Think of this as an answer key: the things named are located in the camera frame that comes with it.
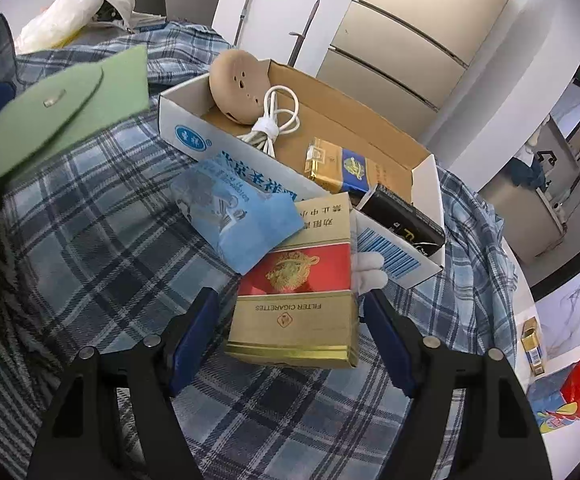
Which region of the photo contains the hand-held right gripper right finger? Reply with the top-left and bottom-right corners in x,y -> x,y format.
362,289 -> 553,480

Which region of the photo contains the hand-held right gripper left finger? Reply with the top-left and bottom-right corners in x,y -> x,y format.
27,285 -> 221,480

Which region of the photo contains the green felt pouch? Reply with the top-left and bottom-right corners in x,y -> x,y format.
0,45 -> 151,178

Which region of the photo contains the red and gold cigarette pack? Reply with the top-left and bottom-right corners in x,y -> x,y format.
225,206 -> 360,368

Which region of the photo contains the black cigarette pack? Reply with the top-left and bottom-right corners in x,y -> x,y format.
357,183 -> 446,258

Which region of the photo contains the blue tissue pack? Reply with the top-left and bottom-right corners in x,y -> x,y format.
170,156 -> 303,276

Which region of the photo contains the yellow cigarette pack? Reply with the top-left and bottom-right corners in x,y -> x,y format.
304,137 -> 382,196

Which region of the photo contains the cardboard box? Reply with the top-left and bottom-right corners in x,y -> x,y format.
158,58 -> 446,289

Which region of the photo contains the white cable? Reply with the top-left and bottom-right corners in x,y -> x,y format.
235,86 -> 301,158

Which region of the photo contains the round wooden disc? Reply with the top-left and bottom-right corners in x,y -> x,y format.
209,50 -> 271,125

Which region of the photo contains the white soft item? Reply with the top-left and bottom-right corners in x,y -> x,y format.
352,252 -> 389,295

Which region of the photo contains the person's striped clothing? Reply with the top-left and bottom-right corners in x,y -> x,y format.
0,210 -> 78,411

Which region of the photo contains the blue plaid cloth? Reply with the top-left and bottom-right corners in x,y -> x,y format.
0,15 -> 526,480

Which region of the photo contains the white plastic bag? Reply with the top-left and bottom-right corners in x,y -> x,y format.
16,0 -> 137,55

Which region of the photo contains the dark blue cloth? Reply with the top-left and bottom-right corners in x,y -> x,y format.
509,145 -> 547,191

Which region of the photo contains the gold refrigerator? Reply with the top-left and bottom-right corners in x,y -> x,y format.
315,0 -> 528,111

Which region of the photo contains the black door frame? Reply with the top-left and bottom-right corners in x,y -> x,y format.
527,237 -> 580,303

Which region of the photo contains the grey mop handle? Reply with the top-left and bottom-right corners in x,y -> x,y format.
237,0 -> 267,43

